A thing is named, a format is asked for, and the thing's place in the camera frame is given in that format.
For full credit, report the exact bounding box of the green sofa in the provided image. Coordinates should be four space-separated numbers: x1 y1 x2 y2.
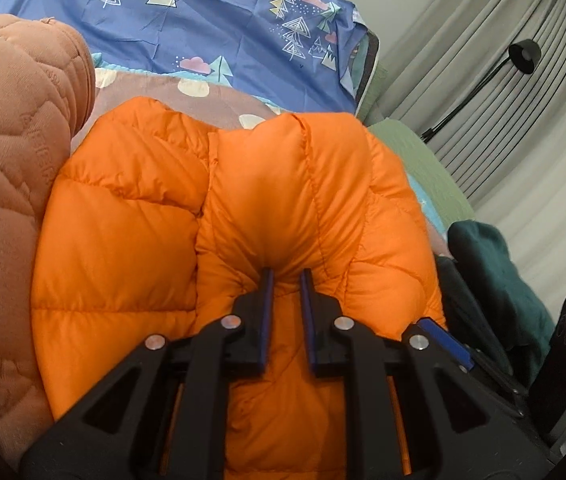
355 35 476 226

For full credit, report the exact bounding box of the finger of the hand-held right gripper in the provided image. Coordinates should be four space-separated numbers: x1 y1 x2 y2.
418 319 526 418

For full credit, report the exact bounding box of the black floor lamp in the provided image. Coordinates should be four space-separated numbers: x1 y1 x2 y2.
420 39 542 142

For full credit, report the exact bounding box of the tan quilted garment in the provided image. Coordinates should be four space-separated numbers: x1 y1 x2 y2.
0 14 98 461

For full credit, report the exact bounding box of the grey curtain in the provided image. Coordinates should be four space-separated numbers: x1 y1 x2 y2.
378 0 566 311

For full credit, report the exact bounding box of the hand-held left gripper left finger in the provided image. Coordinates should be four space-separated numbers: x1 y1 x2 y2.
20 267 276 480

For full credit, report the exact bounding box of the mauve printed blanket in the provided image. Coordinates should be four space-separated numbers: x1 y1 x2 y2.
70 67 288 156

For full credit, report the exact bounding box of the blue tree-print sheet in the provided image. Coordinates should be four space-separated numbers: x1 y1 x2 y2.
0 0 378 116

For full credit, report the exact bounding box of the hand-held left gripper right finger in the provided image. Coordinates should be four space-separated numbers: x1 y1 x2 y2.
300 269 548 480

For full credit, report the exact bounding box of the dark green cloth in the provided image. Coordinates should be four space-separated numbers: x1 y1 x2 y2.
448 220 558 386

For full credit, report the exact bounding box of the orange puffer jacket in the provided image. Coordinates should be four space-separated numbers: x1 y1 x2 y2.
30 96 448 480

